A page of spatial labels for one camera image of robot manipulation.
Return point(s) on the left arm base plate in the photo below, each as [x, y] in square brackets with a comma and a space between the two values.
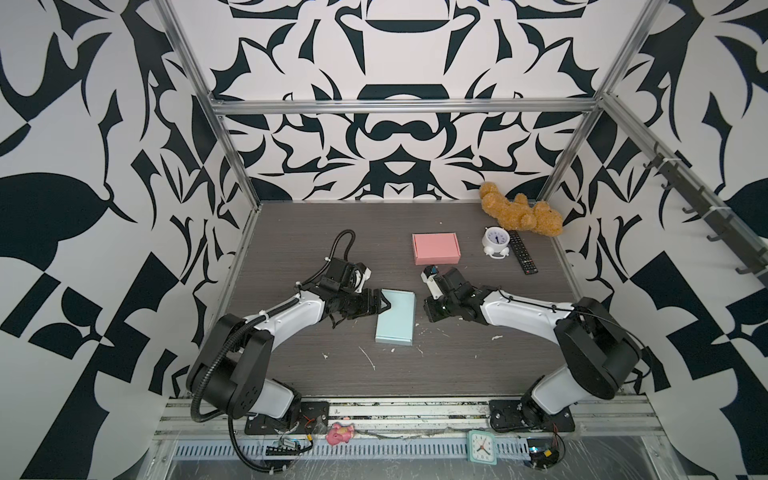
[299, 416]

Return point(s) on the small circuit board right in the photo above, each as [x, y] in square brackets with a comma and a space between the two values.
[545, 453]

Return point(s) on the white alarm clock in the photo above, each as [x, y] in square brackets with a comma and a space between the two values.
[495, 242]

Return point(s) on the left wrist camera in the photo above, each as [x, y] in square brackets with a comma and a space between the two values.
[361, 274]

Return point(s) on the pink paper box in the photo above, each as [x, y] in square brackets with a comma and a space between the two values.
[436, 249]

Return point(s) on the black remote control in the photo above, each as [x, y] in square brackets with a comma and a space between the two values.
[518, 248]

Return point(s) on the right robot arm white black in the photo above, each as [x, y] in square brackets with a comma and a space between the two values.
[598, 353]

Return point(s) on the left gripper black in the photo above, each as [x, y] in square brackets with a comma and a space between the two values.
[365, 307]

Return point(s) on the teal square clock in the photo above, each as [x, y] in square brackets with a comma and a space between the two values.
[481, 447]

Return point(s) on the pink small toy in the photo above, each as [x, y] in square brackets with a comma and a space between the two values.
[340, 434]

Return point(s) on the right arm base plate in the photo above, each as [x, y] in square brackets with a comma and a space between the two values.
[508, 416]

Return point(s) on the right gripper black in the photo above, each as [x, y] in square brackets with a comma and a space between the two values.
[427, 309]

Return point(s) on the small circuit board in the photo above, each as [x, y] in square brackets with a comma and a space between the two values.
[289, 447]
[545, 453]

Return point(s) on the brown teddy bear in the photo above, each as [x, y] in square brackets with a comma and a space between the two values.
[518, 214]

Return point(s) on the small circuit board left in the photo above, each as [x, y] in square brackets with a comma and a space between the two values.
[289, 447]

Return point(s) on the light blue paper box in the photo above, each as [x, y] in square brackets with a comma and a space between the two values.
[395, 325]

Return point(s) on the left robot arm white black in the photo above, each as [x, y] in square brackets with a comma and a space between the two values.
[229, 375]

